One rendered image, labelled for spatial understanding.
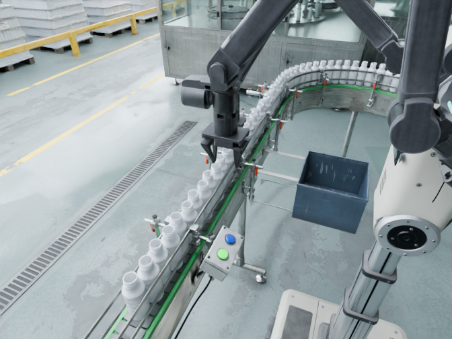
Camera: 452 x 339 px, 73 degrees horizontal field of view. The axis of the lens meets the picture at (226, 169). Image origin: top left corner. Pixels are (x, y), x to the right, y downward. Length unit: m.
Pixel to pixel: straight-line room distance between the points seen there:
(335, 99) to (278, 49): 1.94
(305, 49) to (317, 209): 3.00
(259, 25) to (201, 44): 4.11
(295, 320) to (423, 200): 1.11
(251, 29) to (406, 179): 0.52
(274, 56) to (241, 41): 3.76
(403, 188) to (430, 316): 1.63
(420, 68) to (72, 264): 2.37
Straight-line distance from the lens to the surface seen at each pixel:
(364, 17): 1.04
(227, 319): 2.08
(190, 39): 4.78
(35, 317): 2.40
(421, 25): 0.60
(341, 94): 2.55
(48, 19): 7.53
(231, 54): 0.63
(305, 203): 1.53
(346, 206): 1.51
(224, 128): 0.70
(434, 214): 0.96
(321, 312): 1.88
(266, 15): 0.61
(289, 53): 4.32
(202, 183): 1.11
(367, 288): 1.29
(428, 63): 0.61
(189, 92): 0.71
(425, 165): 0.85
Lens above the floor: 1.85
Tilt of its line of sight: 36 degrees down
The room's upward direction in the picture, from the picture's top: straight up
